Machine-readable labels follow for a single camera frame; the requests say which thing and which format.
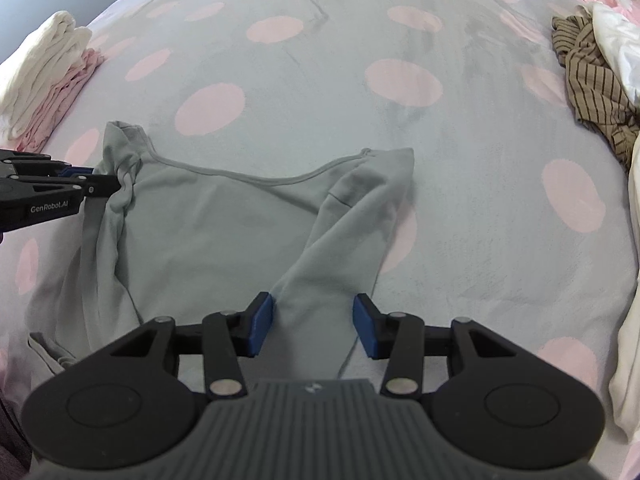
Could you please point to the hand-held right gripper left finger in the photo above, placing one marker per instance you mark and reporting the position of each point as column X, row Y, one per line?
column 261, row 325

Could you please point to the grey pink-dotted blanket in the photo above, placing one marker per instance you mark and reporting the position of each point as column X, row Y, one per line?
column 450, row 185

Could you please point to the white fluffy folded garment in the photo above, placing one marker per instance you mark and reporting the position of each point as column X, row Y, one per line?
column 40, row 60

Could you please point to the pink folded garment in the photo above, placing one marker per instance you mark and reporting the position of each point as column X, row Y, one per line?
column 70, row 90

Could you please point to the white crumpled garment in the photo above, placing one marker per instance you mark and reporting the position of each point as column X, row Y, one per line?
column 622, row 45

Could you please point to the brown striped garment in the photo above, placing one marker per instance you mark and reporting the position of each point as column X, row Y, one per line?
column 595, row 85

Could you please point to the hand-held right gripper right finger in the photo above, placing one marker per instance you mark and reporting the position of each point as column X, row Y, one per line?
column 364, row 327

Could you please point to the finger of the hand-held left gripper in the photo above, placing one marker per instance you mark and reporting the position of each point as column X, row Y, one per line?
column 75, row 173
column 100, row 186

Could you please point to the grey long-sleeve shirt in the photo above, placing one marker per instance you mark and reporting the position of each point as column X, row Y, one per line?
column 215, row 220

